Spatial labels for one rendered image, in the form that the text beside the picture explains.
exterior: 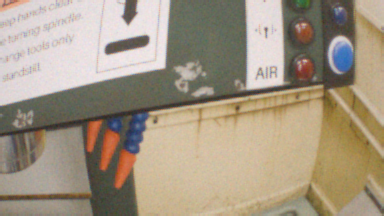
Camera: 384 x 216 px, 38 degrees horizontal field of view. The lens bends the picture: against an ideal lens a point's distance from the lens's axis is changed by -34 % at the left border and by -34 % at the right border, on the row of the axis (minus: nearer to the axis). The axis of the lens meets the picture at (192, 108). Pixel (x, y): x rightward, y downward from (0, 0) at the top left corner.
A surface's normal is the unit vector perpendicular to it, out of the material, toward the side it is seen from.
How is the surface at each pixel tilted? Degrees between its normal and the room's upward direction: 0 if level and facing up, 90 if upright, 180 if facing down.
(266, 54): 90
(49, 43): 90
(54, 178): 89
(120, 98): 90
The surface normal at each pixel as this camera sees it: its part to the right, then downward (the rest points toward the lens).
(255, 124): 0.37, 0.45
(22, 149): 0.70, 0.36
